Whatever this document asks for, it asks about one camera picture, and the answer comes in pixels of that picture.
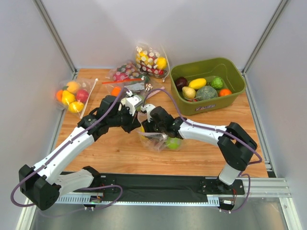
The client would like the clear pink zip top bag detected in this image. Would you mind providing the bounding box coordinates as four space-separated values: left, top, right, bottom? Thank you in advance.
136 112 183 153

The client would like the pale yellow fake pear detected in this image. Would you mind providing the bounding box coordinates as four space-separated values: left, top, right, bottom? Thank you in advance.
182 86 196 100

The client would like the fake orange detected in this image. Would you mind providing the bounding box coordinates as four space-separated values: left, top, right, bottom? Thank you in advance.
218 89 232 97

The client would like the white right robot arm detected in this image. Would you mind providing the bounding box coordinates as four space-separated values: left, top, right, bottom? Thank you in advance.
141 104 258 185

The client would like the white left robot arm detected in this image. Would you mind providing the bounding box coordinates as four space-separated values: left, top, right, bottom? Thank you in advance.
18 95 142 211

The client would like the yellow fake lemon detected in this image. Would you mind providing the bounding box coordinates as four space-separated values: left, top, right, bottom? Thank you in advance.
140 126 147 140

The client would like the green fake cabbage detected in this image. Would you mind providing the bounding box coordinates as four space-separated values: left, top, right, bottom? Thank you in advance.
135 95 144 112

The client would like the orange fake persimmon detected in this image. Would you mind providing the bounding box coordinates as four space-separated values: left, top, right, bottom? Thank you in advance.
111 87 122 97

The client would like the clear vegetable zip bag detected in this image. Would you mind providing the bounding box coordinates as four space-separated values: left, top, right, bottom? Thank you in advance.
102 79 165 102

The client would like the dark red fake apple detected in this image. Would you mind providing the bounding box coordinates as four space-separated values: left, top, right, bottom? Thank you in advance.
175 77 188 92

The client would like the polka dot zip bag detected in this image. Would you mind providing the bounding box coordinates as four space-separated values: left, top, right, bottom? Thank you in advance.
106 61 150 83

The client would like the fake netted melon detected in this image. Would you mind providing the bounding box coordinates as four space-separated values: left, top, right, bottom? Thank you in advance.
195 86 218 101

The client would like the yellow fake mango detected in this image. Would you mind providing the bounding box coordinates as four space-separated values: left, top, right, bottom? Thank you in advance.
189 78 207 90

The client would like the clear fruit bag left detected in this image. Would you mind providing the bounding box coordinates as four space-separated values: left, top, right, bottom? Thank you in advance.
55 78 98 118

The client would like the green fake custard apple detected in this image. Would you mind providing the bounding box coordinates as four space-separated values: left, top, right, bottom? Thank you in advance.
210 77 224 90

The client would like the green plastic tub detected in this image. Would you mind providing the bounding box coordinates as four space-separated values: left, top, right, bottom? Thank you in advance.
170 57 246 115

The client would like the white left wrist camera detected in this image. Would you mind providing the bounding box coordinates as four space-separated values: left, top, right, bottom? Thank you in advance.
120 95 139 116

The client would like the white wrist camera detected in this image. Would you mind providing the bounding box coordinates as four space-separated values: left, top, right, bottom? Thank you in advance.
140 104 156 123
120 95 139 116

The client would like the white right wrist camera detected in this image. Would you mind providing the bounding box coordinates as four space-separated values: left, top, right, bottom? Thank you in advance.
140 104 156 123

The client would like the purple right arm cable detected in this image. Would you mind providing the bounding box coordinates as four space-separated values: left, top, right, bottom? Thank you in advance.
142 88 263 214

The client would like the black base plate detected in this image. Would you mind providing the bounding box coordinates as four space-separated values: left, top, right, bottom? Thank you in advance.
64 171 246 204

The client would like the polka dot drawstring bag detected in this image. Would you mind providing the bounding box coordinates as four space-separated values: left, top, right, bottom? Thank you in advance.
135 43 170 82

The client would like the aluminium cable rail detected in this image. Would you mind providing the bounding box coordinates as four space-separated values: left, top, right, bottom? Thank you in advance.
55 191 292 207

